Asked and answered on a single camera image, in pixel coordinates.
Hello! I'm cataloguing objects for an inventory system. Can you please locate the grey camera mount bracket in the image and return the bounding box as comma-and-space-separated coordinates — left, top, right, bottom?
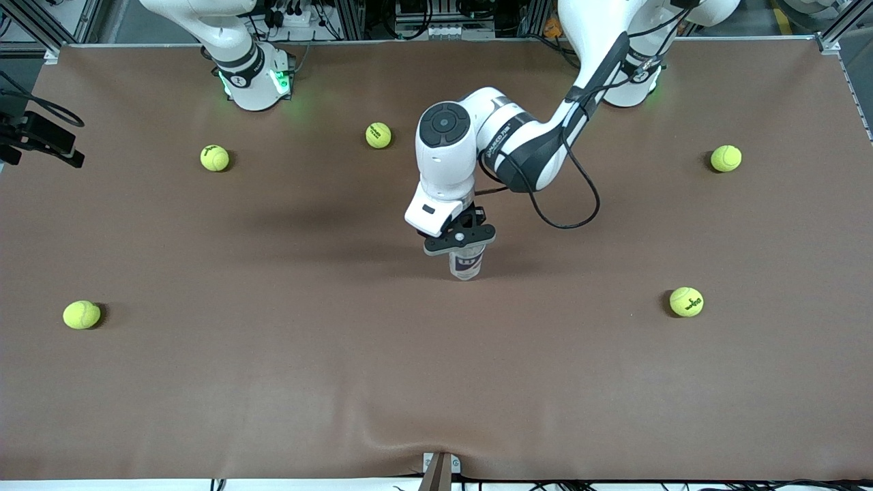
417, 451, 461, 491

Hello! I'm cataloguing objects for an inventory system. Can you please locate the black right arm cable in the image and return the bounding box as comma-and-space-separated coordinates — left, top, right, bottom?
0, 72, 86, 128

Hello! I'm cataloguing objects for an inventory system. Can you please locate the brown table mat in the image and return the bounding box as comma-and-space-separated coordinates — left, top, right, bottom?
0, 38, 873, 481

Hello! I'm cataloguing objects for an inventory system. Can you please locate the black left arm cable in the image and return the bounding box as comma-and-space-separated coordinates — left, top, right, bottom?
477, 0, 696, 230

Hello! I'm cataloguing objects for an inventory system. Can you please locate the white blue tennis ball can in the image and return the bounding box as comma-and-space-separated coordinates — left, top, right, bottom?
448, 245, 486, 281

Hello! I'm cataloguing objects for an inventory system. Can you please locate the white power strip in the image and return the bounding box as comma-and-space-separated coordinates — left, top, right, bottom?
263, 0, 321, 29

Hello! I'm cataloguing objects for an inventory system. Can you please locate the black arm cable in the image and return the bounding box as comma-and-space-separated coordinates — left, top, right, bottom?
0, 72, 86, 128
477, 0, 696, 230

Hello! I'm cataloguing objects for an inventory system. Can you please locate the aluminium frame post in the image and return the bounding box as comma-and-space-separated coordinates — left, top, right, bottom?
815, 0, 873, 55
0, 0, 103, 55

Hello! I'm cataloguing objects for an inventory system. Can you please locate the grey equipment box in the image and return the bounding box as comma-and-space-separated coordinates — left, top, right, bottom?
396, 0, 495, 40

